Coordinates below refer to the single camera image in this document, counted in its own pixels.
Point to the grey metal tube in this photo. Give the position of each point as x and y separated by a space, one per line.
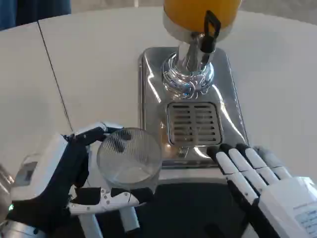
130 219
91 226

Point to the silver robot left forearm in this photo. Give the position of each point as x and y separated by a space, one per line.
17 230

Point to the black dispenser tap lever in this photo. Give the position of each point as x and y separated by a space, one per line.
210 27

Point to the blue curtain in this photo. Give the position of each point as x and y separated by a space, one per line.
32 11

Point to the steel orange juice dispenser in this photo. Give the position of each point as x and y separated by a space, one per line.
153 81

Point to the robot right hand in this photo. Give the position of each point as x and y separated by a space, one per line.
280 198

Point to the clear ribbed glass cup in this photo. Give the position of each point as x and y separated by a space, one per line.
128 158

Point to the steel drip tray grid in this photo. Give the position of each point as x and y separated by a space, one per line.
194 124

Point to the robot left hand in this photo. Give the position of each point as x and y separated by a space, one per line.
52 188

